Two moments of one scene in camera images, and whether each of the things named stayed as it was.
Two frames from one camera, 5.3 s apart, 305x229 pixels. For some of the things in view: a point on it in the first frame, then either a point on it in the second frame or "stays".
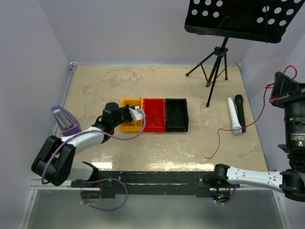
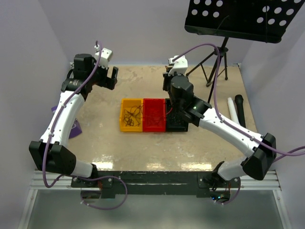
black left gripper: (126, 109) to (108, 82)
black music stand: (257, 21) stays
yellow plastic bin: (133, 125) stays
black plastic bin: (176, 115) stays
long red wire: (257, 119) to (171, 109)
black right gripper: (282, 86) to (167, 78)
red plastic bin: (155, 110) stays
